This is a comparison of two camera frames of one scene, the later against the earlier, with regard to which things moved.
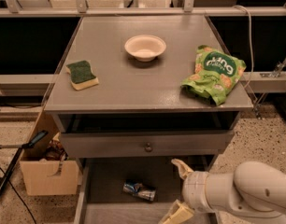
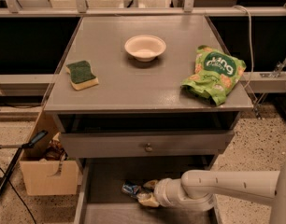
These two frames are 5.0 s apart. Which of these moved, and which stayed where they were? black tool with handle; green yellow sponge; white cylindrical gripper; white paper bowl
Moved: white cylindrical gripper
Stayed: black tool with handle; white paper bowl; green yellow sponge
